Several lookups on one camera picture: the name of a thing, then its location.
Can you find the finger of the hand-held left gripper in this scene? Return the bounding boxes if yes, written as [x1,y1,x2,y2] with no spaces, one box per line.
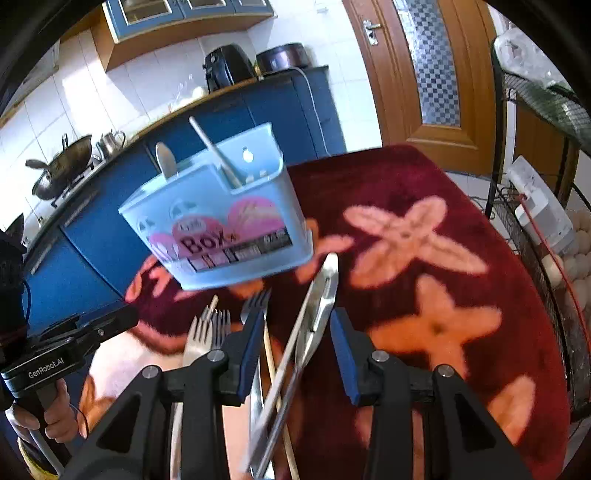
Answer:
[90,306,140,345]

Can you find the white power cable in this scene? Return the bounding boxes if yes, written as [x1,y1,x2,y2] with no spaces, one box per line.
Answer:
[295,67,332,158]

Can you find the person's left hand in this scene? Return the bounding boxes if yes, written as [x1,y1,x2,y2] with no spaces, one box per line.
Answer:
[7,378,79,444]

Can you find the light blue plastic utensil box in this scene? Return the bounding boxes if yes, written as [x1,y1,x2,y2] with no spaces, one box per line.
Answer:
[117,122,315,291]

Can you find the red floral mat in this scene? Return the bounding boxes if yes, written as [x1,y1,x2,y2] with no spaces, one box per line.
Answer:
[78,145,572,480]

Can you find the black wire rack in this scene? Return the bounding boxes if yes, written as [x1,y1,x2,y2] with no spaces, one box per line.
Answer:
[484,34,591,425]

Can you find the red cord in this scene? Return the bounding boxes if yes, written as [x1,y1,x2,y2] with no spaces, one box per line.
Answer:
[521,193,591,320]

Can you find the blue glass-door wall cabinet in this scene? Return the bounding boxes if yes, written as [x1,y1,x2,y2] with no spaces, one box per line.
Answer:
[91,0,274,73]

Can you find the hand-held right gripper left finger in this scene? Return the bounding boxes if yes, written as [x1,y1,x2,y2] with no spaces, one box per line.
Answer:
[62,308,266,480]

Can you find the metal kettle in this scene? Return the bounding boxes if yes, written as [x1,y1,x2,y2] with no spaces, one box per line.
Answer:
[95,130,127,158]

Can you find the blue kitchen base cabinets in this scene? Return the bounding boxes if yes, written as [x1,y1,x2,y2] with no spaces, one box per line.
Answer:
[21,66,348,334]

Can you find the wooden door with glass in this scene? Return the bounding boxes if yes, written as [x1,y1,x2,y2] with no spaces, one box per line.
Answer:
[343,0,502,175]

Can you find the clear plastic bag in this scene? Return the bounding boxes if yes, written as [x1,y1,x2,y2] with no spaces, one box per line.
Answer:
[495,21,575,89]

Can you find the gas stove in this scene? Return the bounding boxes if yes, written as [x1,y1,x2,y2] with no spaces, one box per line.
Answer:
[50,159,100,208]

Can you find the black air fryer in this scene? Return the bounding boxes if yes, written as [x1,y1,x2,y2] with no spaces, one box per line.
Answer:
[204,43,257,94]

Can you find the pile of eggs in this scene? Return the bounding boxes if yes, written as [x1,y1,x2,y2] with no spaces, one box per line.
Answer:
[539,208,591,326]

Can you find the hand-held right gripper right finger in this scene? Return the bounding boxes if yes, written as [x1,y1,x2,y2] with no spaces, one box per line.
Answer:
[330,307,534,480]

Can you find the metal wok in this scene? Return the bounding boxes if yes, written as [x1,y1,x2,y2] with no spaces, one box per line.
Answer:
[25,134,94,202]

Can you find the metal tongs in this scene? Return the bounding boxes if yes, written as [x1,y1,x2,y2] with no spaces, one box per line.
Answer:
[249,253,340,480]

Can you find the silver metal spoon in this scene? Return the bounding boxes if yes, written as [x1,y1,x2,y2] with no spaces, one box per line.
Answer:
[155,141,180,182]

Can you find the dark rice cooker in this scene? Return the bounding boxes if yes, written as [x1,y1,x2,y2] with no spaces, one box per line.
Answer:
[256,42,311,75]

